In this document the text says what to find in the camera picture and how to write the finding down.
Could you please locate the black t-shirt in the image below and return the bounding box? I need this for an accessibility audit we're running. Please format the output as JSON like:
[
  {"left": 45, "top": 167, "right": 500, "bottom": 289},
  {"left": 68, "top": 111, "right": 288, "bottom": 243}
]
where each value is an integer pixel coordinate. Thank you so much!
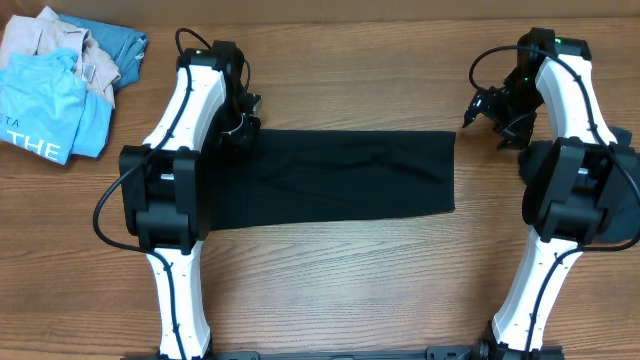
[{"left": 206, "top": 130, "right": 456, "bottom": 230}]

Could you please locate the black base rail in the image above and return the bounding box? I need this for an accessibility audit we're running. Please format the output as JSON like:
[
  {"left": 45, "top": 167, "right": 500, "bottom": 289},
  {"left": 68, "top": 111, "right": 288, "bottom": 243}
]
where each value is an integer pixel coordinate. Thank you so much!
[{"left": 119, "top": 344, "right": 566, "bottom": 360}]

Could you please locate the dark blue folded garment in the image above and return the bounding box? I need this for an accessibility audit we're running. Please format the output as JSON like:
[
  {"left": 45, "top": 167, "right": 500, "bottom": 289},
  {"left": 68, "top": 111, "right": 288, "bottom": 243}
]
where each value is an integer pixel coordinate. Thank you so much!
[{"left": 60, "top": 14, "right": 149, "bottom": 91}]

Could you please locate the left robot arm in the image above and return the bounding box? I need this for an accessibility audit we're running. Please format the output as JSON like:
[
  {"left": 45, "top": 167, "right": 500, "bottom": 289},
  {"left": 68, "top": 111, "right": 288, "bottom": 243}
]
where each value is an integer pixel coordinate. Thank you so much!
[{"left": 119, "top": 41, "right": 261, "bottom": 359}]

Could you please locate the dark grey garment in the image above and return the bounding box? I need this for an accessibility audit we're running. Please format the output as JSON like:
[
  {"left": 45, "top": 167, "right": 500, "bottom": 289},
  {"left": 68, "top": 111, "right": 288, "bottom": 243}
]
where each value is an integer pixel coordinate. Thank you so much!
[{"left": 518, "top": 140, "right": 639, "bottom": 244}]

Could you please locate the light blue printed t-shirt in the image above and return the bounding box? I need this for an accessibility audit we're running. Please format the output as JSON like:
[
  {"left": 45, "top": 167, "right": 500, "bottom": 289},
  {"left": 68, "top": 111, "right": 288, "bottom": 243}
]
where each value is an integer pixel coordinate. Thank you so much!
[{"left": 1, "top": 49, "right": 112, "bottom": 165}]

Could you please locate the beige folded shirt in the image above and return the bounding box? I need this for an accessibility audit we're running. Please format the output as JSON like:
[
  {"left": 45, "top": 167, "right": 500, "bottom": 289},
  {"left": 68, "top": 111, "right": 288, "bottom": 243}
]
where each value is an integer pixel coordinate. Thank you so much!
[{"left": 1, "top": 7, "right": 121, "bottom": 107}]

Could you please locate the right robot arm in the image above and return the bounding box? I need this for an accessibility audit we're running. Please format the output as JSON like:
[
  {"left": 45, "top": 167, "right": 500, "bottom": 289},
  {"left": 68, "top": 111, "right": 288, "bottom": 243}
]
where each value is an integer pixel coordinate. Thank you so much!
[{"left": 463, "top": 28, "right": 639, "bottom": 359}]

